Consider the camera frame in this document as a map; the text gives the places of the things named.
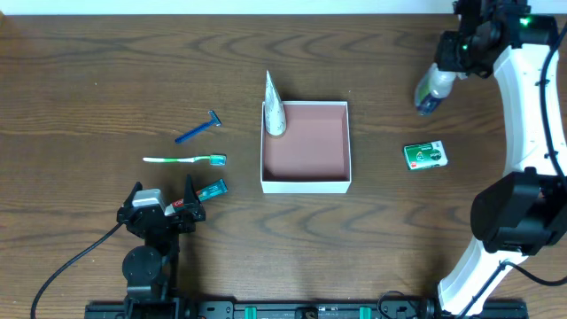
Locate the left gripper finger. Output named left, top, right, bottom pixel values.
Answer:
left=183, top=175, right=199, bottom=212
left=122, top=182, right=143, bottom=208

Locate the Colgate toothpaste tube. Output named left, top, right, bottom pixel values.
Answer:
left=165, top=179, right=228, bottom=215

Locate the green white toothbrush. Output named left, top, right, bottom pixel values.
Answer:
left=143, top=154, right=227, bottom=166

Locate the clear pump spray bottle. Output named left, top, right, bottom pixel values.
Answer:
left=415, top=63, right=456, bottom=116

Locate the blue disposable razor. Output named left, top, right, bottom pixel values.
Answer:
left=175, top=110, right=221, bottom=144

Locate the green soap box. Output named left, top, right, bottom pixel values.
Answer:
left=403, top=140, right=448, bottom=171

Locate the white cosmetic tube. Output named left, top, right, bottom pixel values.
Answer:
left=264, top=71, right=287, bottom=136

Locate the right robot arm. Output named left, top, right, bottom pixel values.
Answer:
left=435, top=0, right=566, bottom=318

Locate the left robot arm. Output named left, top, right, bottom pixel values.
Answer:
left=117, top=176, right=206, bottom=318

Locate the white box pink interior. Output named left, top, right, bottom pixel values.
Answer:
left=260, top=101, right=353, bottom=194

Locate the black mounting rail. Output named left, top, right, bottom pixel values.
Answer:
left=83, top=297, right=530, bottom=319

